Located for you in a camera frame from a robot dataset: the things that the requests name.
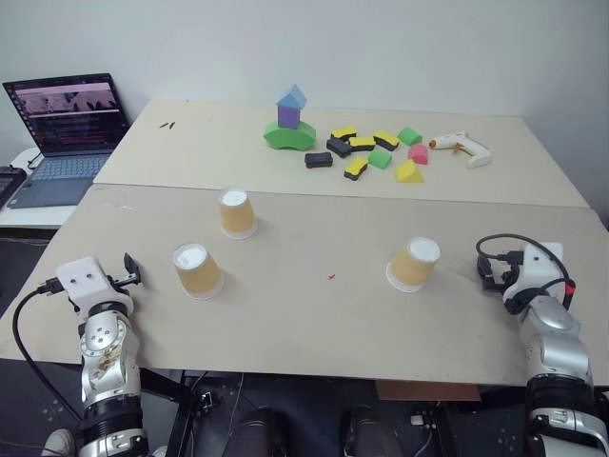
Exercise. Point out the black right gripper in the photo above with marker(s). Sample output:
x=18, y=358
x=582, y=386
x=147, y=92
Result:
x=511, y=264

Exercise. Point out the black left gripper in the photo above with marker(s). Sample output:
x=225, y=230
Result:
x=120, y=282

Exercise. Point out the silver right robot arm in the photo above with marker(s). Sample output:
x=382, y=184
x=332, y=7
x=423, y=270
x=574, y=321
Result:
x=556, y=352

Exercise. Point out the brown paper cup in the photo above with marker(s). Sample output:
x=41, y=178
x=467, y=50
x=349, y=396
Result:
x=196, y=273
x=236, y=214
x=413, y=266

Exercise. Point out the white side table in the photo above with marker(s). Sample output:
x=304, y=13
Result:
x=28, y=216

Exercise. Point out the brown cardboard piece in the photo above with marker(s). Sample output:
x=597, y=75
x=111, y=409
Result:
x=428, y=389

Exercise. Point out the yellow foam wedge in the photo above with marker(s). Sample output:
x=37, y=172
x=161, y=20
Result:
x=408, y=172

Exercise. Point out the white glue gun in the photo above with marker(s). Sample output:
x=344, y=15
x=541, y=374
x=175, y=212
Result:
x=459, y=143

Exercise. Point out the pink foam block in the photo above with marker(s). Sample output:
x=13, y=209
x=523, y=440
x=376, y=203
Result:
x=419, y=154

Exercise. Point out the grey open laptop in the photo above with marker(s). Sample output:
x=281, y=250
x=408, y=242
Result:
x=66, y=143

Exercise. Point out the small dark scraps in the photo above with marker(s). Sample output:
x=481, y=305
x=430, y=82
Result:
x=167, y=125

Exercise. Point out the black device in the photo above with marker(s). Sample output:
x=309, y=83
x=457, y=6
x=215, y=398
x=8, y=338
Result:
x=10, y=185

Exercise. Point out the yellow black sponge eraser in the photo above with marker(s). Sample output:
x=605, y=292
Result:
x=356, y=168
x=386, y=140
x=362, y=143
x=343, y=132

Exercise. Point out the white shoe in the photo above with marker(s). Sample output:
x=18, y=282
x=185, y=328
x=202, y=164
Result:
x=59, y=443

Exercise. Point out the dark rounded shape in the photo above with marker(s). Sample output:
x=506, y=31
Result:
x=371, y=433
x=264, y=433

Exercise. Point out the green arch foam block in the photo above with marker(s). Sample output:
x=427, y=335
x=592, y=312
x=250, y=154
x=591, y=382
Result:
x=288, y=138

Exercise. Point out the purple foam cube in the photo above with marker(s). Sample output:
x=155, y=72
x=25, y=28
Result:
x=287, y=117

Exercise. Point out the blue roof foam block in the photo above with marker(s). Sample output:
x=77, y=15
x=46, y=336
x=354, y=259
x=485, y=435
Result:
x=291, y=97

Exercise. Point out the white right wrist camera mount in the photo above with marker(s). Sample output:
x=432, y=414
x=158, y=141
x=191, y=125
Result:
x=535, y=269

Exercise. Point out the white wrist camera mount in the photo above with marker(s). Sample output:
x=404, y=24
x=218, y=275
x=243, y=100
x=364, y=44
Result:
x=535, y=269
x=85, y=281

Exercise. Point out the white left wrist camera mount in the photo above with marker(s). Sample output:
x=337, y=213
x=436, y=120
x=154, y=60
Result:
x=85, y=281

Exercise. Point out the black table frame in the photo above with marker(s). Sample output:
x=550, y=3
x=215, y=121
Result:
x=185, y=404

